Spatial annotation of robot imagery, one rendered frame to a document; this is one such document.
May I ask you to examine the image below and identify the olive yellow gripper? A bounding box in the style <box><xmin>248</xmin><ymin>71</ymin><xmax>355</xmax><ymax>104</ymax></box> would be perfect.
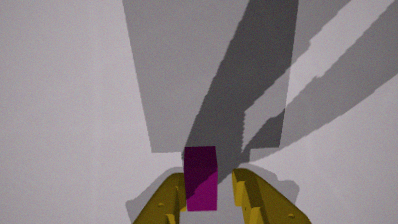
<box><xmin>133</xmin><ymin>168</ymin><xmax>312</xmax><ymax>224</ymax></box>

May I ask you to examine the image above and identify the magenta rectangular block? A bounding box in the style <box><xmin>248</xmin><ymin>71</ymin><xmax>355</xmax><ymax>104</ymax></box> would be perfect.
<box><xmin>184</xmin><ymin>146</ymin><xmax>218</xmax><ymax>211</ymax></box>

